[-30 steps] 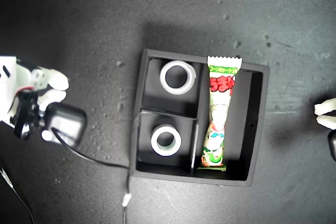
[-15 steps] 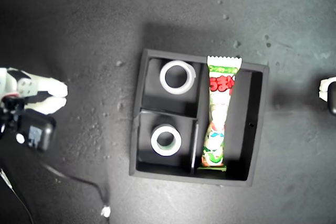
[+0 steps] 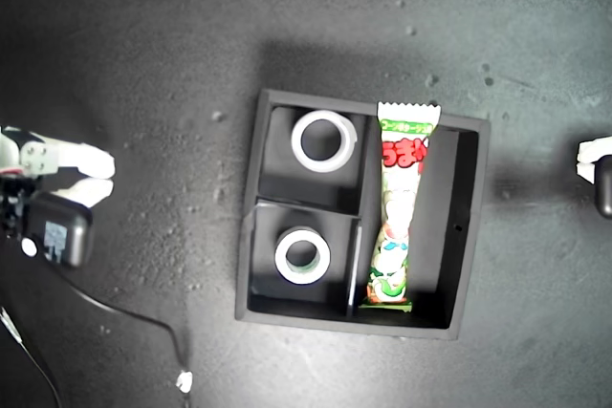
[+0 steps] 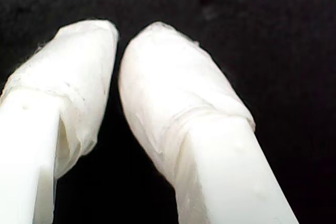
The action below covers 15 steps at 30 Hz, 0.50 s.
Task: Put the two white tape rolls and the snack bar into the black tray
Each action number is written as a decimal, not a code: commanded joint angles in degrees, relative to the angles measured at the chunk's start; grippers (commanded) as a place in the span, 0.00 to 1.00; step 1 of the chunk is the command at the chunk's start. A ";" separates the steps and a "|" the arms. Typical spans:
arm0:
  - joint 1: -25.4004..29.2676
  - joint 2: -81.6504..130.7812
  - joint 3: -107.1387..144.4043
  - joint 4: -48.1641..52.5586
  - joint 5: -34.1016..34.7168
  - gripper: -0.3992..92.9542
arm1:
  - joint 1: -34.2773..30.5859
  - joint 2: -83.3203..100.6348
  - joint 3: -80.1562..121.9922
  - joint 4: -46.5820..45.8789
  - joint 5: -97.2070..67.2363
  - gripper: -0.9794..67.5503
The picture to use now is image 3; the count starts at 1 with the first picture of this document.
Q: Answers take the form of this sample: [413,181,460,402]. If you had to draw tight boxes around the black camera cable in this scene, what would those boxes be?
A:
[59,271,195,408]

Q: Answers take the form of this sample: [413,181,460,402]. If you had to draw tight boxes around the black tray with wells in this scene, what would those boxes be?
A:
[234,88,492,341]

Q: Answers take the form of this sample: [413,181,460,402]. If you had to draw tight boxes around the white tape roll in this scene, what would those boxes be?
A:
[273,227,332,286]
[290,110,359,174]

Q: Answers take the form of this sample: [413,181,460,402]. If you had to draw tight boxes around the black camera box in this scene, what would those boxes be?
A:
[21,191,94,269]
[594,154,612,219]

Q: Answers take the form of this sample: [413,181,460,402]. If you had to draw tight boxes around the green printed snack bar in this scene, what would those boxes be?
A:
[359,100,441,313]

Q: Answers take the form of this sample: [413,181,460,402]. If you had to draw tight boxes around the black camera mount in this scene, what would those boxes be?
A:
[0,176,34,240]

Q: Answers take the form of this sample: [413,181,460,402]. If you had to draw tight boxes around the thin grey wire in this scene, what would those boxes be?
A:
[0,307,63,408]

